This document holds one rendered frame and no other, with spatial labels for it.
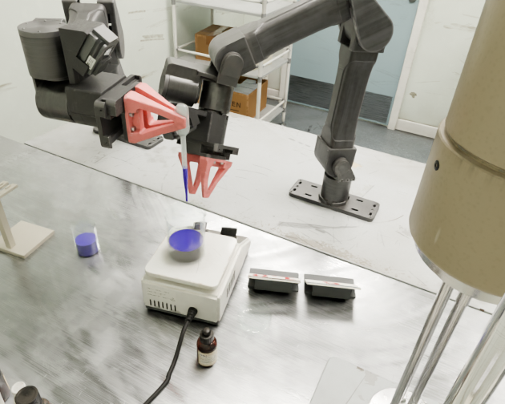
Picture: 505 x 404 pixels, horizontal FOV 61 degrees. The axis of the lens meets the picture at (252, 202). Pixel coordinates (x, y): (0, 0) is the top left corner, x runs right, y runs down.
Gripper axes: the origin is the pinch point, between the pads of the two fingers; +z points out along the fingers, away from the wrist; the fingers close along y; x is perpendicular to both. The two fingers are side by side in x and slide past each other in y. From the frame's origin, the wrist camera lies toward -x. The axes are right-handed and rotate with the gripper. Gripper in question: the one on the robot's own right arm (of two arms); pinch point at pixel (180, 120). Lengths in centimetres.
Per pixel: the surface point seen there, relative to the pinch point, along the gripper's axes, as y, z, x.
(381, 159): 59, 32, 33
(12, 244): -1.4, -34.2, 30.9
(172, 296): -7.3, 0.3, 26.5
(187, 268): -4.3, 1.8, 22.9
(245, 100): 211, -45, 94
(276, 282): 2.7, 14.9, 29.1
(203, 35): 221, -78, 59
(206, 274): -4.6, 4.9, 22.9
